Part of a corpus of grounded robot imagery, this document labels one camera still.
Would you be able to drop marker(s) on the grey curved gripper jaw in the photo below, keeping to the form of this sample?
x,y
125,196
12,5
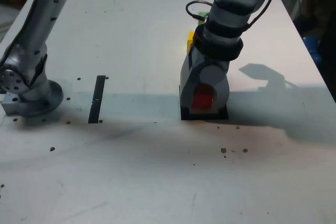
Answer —
x,y
221,90
187,90

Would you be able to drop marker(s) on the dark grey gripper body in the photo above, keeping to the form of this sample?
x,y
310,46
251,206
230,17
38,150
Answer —
x,y
210,61

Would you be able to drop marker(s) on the red cube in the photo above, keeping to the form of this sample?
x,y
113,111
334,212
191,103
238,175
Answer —
x,y
202,98

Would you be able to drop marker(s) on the yellow cube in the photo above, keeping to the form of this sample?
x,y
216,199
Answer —
x,y
190,43

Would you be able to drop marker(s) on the green cube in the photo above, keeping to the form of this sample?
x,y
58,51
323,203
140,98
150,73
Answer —
x,y
202,14

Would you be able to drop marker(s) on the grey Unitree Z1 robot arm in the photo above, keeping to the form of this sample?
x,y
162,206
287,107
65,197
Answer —
x,y
26,58

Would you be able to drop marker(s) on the black tape square outline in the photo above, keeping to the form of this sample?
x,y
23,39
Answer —
x,y
204,117

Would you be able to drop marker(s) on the black tape strip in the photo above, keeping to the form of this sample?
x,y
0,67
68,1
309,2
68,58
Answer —
x,y
95,103

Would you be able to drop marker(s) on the blue plastic object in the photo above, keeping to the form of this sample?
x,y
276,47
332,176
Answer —
x,y
311,43

